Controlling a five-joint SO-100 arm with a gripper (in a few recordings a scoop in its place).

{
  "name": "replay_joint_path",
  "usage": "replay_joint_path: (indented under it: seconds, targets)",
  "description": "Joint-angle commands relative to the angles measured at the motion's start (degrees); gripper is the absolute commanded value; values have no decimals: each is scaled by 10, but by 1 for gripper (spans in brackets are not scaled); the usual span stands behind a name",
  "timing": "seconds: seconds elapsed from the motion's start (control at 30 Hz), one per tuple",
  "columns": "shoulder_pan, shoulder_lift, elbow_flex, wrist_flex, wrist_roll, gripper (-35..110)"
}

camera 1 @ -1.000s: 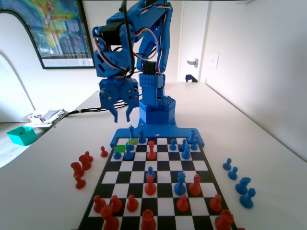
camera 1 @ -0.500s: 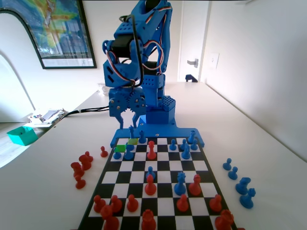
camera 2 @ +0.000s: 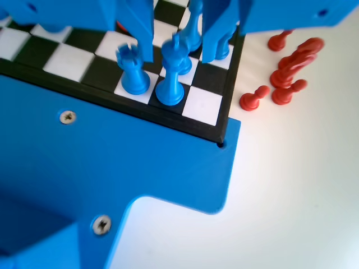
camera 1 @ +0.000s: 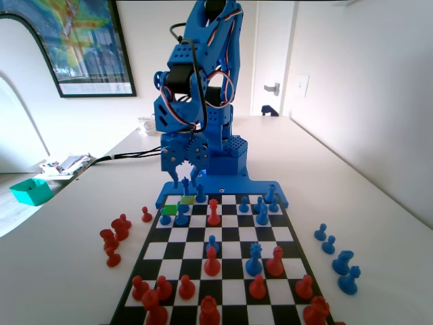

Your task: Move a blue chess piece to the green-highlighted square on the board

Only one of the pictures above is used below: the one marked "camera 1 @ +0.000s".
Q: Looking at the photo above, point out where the framed map poster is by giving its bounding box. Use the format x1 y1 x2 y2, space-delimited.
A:
0 0 137 99

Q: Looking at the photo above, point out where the blue chess queen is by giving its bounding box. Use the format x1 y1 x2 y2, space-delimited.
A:
245 243 264 277

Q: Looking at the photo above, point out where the red chess rook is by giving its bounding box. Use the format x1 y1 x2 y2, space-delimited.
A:
99 229 120 253
302 296 331 325
141 289 168 325

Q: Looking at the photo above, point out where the teal plastic box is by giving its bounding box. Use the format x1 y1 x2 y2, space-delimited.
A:
9 178 54 207

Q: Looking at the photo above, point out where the white door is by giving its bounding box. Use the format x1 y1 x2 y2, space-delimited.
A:
250 0 298 116

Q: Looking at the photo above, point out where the red chess knight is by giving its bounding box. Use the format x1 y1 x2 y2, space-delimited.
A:
111 218 130 242

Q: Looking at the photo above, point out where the stack of papers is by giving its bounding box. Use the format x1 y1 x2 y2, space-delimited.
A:
32 154 95 182

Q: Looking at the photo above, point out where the white curved panel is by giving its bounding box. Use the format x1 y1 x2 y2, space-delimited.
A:
0 13 62 173

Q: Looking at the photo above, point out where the white crumpled packet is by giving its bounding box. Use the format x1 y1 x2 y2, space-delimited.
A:
137 116 157 136

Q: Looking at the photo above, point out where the black cable bundle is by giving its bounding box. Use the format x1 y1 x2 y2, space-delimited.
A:
88 144 163 167

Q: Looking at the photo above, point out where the red chess king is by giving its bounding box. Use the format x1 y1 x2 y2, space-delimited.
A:
206 199 222 227

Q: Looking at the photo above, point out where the blue base plate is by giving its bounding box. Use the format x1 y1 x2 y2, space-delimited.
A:
154 168 291 210

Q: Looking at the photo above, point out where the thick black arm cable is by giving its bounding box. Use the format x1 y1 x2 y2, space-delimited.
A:
168 22 209 135

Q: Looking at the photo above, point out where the red chess queen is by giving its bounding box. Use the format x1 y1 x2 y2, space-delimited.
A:
198 295 221 325

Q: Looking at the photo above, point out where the black and white chessboard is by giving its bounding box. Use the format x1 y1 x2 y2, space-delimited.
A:
108 193 338 325

